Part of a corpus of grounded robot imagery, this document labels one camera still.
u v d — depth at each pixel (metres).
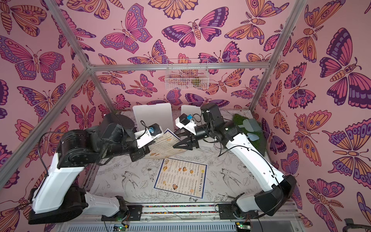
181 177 0.86
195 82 0.95
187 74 0.96
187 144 0.54
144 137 0.43
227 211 0.73
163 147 0.63
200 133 0.55
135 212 0.73
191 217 0.73
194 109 0.84
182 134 0.62
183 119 0.49
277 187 0.39
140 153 0.45
